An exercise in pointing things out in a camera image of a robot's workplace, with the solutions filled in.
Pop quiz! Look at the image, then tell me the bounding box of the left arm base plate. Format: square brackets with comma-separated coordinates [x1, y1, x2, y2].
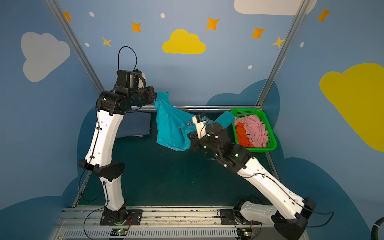
[100, 209, 143, 226]

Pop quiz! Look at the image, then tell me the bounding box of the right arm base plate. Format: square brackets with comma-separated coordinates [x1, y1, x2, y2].
[217, 209, 261, 226]

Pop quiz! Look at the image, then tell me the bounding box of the aluminium right corner post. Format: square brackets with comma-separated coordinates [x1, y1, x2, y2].
[255, 0, 311, 109]

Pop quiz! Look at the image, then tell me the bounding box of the green circuit board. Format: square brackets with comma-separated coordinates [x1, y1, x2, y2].
[110, 229, 129, 237]
[236, 228, 255, 240]

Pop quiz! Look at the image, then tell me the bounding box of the folded grey-blue t-shirt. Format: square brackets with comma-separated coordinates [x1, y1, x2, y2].
[116, 112, 152, 139]

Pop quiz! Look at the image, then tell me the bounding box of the aluminium back frame rail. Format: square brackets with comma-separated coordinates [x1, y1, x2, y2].
[132, 105, 264, 112]

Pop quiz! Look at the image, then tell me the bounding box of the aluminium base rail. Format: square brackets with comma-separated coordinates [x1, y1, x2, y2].
[50, 206, 283, 240]

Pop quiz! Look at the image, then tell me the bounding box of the black hose coil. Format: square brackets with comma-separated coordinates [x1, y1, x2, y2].
[370, 217, 384, 240]

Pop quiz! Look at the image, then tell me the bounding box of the orange t-shirt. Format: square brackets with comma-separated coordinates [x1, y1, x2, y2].
[236, 123, 255, 148]

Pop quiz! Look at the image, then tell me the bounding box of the right green circuit board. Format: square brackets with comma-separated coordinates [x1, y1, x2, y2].
[236, 228, 255, 240]

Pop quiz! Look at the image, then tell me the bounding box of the aluminium right frame rail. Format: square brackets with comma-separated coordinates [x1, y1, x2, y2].
[265, 152, 280, 181]

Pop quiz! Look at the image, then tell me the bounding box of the teal printed t-shirt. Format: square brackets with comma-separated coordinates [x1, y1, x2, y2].
[154, 91, 236, 152]

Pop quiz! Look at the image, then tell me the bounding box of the aluminium left corner post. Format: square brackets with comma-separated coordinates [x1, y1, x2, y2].
[45, 0, 105, 93]

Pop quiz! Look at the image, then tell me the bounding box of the pink t-shirt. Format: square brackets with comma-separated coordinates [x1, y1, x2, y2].
[234, 115, 269, 149]

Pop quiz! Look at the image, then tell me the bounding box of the left green circuit board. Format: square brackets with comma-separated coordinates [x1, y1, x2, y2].
[110, 229, 129, 237]

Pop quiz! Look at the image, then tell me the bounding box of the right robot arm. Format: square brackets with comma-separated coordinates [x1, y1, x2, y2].
[188, 122, 316, 240]

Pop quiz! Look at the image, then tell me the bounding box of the aluminium corner post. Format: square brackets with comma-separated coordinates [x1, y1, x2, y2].
[255, 0, 311, 109]
[45, 0, 105, 93]

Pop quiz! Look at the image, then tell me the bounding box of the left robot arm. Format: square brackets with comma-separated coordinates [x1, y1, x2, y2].
[78, 70, 157, 226]

